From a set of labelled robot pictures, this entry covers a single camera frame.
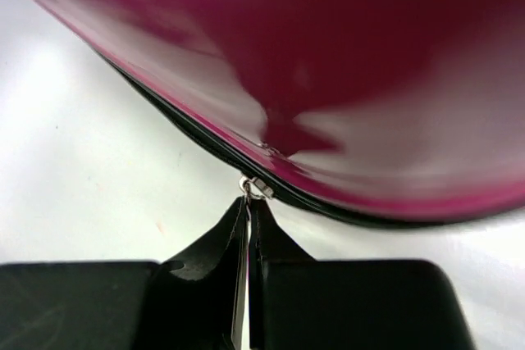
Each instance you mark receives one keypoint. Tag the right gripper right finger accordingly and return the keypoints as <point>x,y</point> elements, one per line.
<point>299,302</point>

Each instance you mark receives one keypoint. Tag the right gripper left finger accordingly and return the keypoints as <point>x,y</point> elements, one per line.
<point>194,300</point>

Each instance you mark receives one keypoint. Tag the silver zipper pull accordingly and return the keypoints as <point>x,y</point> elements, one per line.
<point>255,193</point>

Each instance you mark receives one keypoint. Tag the pink and teal suitcase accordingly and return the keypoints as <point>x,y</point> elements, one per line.
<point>407,110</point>

